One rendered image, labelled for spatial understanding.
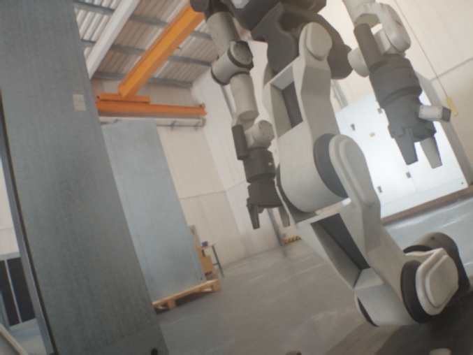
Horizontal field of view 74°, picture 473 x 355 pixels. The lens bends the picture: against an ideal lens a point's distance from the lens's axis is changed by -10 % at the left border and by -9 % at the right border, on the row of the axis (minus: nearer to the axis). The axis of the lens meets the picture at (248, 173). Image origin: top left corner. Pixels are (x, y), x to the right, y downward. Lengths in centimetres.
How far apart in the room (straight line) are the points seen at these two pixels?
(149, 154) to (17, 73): 432
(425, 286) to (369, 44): 51
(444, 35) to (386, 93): 986
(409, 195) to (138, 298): 502
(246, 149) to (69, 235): 75
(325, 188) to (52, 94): 122
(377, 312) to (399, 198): 513
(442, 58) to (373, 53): 971
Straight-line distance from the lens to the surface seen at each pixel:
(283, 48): 89
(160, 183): 561
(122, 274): 140
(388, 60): 70
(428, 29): 1066
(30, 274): 132
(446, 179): 574
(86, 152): 150
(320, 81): 82
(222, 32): 114
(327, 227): 78
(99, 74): 1318
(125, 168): 560
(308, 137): 72
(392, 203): 598
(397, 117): 66
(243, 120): 105
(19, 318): 581
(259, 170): 91
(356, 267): 85
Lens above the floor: 53
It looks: 11 degrees up
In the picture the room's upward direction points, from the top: 20 degrees counter-clockwise
